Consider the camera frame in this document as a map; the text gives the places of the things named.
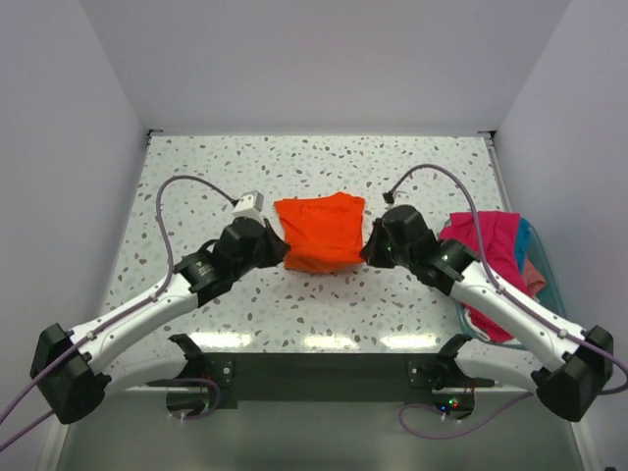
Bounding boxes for orange t shirt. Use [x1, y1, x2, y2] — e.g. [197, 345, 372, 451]
[274, 192, 365, 274]

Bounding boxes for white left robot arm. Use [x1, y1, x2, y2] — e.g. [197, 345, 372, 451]
[30, 217, 289, 425]

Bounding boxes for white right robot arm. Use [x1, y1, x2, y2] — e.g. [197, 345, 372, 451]
[360, 205, 614, 422]

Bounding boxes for pink t shirt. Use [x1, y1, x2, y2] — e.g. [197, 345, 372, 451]
[440, 211, 532, 341]

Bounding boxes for blue t shirt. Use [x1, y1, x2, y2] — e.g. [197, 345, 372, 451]
[514, 217, 531, 273]

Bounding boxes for salmon t shirt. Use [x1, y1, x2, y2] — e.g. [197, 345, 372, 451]
[522, 258, 547, 297]

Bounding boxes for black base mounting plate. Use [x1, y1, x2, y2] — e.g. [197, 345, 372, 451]
[152, 352, 493, 420]

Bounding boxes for clear blue plastic bin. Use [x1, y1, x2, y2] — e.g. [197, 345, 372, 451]
[455, 225, 567, 350]

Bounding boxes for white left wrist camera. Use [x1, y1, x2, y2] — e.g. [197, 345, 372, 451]
[232, 190, 264, 226]

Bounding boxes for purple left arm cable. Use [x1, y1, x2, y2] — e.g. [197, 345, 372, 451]
[0, 175, 244, 450]

